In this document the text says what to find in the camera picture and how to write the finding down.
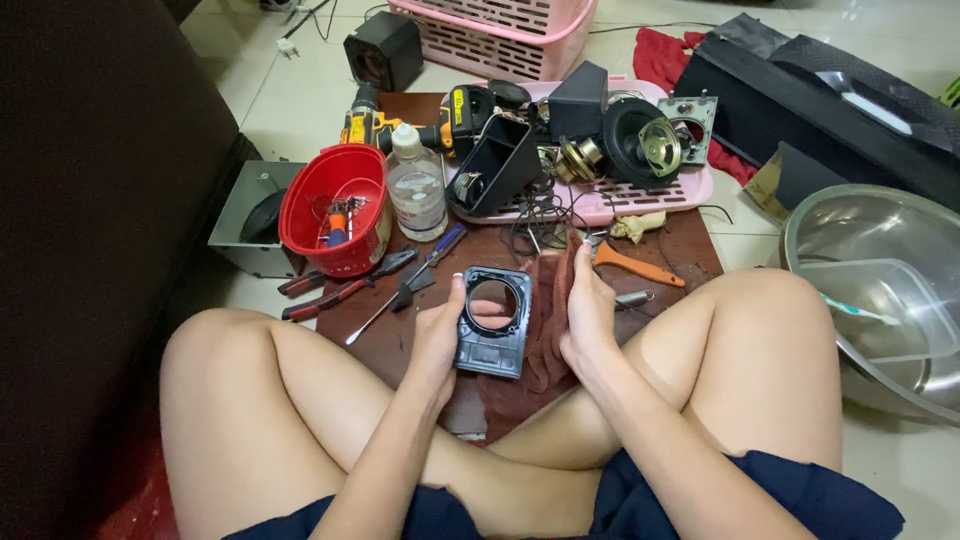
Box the person's left leg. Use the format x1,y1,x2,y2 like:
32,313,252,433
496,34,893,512
159,306,605,540

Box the open black speaker housing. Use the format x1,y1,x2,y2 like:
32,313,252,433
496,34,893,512
445,113,543,219

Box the yellow black cordless drill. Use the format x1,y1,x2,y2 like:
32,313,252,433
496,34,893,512
339,83,498,160

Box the person's leg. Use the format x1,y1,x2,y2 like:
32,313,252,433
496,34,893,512
159,306,605,540
486,267,846,475

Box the white green toothbrush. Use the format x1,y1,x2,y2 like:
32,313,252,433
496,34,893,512
820,291,902,328

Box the small metal parts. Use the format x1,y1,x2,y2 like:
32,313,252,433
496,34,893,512
307,193,370,226

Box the dark blue shorts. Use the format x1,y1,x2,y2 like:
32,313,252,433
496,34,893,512
223,447,906,540

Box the clear plastic container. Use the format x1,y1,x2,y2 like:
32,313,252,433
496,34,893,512
797,258,960,363

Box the dark brown sofa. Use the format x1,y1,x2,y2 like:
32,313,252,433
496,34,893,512
0,0,261,540

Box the small black plastic piece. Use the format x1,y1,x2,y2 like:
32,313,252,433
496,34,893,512
389,264,437,313

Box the gold speaker driver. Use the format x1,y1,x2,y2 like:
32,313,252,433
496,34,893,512
554,135,606,186

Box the pink laundry basket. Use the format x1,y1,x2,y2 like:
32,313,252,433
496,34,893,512
387,0,600,84

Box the red cloth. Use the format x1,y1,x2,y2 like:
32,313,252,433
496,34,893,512
633,26,759,188

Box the thin black cable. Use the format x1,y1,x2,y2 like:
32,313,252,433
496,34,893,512
588,20,719,36

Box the grey square speaker frame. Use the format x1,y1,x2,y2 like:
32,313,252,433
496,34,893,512
657,93,720,168

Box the red floor mat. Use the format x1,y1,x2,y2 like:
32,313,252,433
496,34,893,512
96,448,183,540

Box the red plastic bowl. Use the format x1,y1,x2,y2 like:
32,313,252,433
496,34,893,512
278,144,392,279

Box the orange handled scraper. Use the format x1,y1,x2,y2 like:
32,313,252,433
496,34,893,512
591,239,687,289

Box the red black pliers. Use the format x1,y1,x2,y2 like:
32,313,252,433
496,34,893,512
276,248,418,323

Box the large black speaker cabinet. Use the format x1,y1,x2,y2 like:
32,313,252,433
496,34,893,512
672,12,960,216

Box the small silver speaker driver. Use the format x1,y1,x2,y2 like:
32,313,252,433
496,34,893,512
453,171,486,209

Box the small black cube speaker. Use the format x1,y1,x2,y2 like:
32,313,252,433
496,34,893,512
342,10,426,93

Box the clear bottle with white cap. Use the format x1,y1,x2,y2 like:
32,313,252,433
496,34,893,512
384,123,450,243

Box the steel basin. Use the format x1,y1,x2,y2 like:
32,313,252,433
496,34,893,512
779,183,960,429

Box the tangled black cables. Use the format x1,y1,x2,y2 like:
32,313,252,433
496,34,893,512
508,180,595,261

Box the person's right leg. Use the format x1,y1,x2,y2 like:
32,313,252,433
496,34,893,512
486,267,846,475

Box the black speaker front panel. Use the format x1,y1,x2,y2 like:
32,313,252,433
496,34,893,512
452,265,534,381

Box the black floor cables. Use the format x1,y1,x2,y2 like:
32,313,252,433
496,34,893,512
280,0,340,43

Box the large black speaker driver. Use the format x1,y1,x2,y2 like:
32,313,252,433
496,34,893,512
599,96,685,191

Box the brown cloth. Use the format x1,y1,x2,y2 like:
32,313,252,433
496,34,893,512
476,228,595,445

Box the grey metal box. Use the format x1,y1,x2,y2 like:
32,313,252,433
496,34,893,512
207,159,309,279

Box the person's right hand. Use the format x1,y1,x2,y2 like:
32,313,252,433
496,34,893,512
558,241,621,384

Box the crumpled beige tape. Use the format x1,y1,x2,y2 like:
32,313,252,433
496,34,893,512
608,210,668,246

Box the cardboard piece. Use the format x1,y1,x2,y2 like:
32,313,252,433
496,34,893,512
743,149,790,223

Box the black speaker box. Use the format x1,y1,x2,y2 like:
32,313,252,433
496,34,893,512
545,60,611,144

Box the person's left hand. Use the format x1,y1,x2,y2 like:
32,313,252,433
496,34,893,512
405,273,507,396

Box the pink slotted tray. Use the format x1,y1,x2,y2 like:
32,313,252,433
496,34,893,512
441,76,716,227

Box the brown wooden board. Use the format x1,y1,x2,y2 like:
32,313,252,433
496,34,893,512
315,91,725,444

